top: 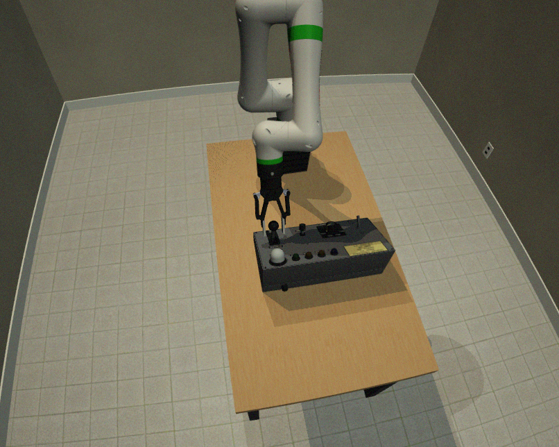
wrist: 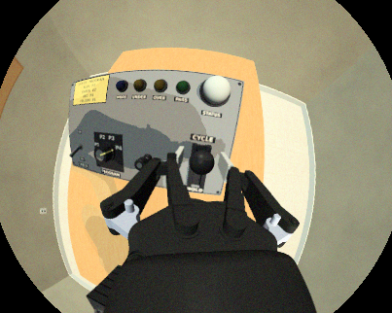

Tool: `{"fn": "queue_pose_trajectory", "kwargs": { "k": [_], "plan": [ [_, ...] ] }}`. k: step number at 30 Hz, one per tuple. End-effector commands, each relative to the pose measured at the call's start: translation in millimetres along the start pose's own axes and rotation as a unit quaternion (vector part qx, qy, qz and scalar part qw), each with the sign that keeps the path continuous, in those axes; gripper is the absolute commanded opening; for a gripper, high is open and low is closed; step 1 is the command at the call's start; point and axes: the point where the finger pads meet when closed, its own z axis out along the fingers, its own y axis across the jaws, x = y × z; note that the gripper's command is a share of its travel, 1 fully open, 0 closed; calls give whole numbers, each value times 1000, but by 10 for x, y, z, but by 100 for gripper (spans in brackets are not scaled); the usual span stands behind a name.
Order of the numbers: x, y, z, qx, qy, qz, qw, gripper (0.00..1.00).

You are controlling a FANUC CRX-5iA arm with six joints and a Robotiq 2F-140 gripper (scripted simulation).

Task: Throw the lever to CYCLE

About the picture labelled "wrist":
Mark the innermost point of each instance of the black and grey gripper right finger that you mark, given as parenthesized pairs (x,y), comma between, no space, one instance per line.
(265,208)

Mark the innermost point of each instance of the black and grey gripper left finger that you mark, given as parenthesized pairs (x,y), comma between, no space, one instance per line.
(122,209)

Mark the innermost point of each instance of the dark grey control console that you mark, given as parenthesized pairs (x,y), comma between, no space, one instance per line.
(118,123)

